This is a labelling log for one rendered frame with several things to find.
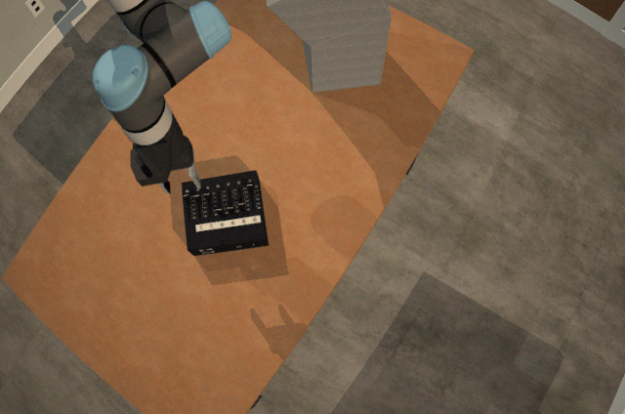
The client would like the black lighting desk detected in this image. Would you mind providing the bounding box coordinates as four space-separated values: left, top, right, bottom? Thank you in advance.
182 170 269 256

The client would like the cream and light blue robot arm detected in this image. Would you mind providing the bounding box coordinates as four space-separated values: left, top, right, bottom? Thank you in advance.
93 0 231 133

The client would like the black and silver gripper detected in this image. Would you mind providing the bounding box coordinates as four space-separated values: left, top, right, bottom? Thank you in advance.
121 100 201 194

